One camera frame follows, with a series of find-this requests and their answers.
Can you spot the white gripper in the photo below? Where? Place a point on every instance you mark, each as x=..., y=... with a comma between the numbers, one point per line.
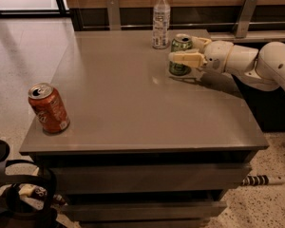
x=216, y=56

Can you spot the green soda can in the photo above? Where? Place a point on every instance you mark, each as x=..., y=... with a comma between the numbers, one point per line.
x=181, y=42

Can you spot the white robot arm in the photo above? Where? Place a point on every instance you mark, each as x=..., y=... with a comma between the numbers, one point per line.
x=263, y=69

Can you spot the red coke can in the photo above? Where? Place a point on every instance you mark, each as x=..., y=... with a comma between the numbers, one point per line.
x=49, y=108

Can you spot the clear plastic water bottle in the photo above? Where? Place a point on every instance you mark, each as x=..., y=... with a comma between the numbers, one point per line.
x=161, y=21

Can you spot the grey side shelf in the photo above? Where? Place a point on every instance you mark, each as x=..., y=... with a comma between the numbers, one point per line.
x=261, y=36

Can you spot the grey drawer cabinet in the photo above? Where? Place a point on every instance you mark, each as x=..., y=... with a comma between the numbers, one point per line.
x=126, y=109

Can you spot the upper grey drawer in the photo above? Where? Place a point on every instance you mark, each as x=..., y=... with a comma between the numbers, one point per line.
x=150, y=178

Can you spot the grey drawer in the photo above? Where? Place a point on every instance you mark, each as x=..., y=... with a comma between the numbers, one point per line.
x=150, y=178
x=144, y=211

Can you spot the lower grey drawer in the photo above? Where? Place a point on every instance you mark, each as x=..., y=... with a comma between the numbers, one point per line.
x=144, y=211

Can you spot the right metal bracket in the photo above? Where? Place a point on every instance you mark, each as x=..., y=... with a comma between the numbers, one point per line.
x=244, y=18

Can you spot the metal bracket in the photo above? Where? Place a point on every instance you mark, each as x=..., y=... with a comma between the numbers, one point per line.
x=113, y=12
x=244, y=18

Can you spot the left metal bracket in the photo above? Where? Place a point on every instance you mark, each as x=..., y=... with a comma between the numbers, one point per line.
x=113, y=12

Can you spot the black white striped handle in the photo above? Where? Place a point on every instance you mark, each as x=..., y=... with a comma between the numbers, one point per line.
x=262, y=180

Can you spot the black bag with straps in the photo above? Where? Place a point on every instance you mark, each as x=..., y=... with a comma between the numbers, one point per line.
x=14, y=212

